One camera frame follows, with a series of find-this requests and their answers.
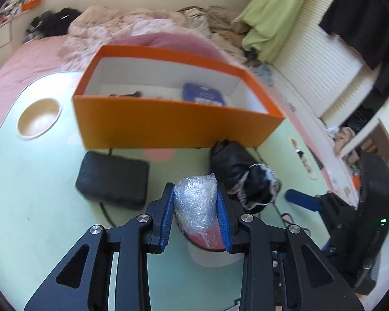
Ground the light green cloth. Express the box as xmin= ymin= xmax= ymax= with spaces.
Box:
xmin=235 ymin=0 xmax=319 ymax=63

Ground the light green desktop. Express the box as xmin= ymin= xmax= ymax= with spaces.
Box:
xmin=0 ymin=68 xmax=360 ymax=311

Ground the pink plush blanket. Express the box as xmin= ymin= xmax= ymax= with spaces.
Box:
xmin=110 ymin=32 xmax=228 ymax=68

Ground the beige clothes pile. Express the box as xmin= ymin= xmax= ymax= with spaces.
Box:
xmin=178 ymin=6 xmax=256 ymax=67

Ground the grey blue cloth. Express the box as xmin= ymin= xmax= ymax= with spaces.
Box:
xmin=253 ymin=65 xmax=275 ymax=85

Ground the blue metal tin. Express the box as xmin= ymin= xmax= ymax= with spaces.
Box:
xmin=182 ymin=82 xmax=227 ymax=106

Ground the black textured case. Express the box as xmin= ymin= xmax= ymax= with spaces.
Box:
xmin=75 ymin=151 xmax=150 ymax=210

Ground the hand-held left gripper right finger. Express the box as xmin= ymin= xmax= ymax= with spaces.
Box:
xmin=216 ymin=181 xmax=365 ymax=311

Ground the pink bed sheet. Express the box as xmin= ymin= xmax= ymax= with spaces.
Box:
xmin=0 ymin=34 xmax=85 ymax=151

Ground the black cable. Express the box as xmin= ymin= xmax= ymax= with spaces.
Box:
xmin=99 ymin=201 xmax=117 ymax=228

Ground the black cloth with white lace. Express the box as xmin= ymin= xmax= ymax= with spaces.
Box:
xmin=209 ymin=139 xmax=282 ymax=214

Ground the pale pink crumpled quilt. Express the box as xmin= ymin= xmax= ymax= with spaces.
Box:
xmin=58 ymin=5 xmax=214 ymax=72

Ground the white louvered door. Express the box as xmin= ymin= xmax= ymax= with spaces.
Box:
xmin=272 ymin=0 xmax=378 ymax=117

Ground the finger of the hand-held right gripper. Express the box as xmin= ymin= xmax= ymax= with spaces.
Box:
xmin=284 ymin=188 xmax=325 ymax=213

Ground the clear bubble wrap bundle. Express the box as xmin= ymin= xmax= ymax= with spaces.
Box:
xmin=174 ymin=174 xmax=218 ymax=250

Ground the white round container red top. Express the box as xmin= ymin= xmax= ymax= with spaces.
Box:
xmin=178 ymin=218 xmax=244 ymax=268

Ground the orange cardboard box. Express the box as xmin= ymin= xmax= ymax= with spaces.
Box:
xmin=72 ymin=45 xmax=286 ymax=150

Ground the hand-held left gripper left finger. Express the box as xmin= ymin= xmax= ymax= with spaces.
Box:
xmin=24 ymin=182 xmax=176 ymax=311

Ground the black clothes pile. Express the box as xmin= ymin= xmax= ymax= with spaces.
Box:
xmin=24 ymin=7 xmax=82 ymax=41

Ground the black hanging garment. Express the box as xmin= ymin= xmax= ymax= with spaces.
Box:
xmin=319 ymin=0 xmax=389 ymax=94

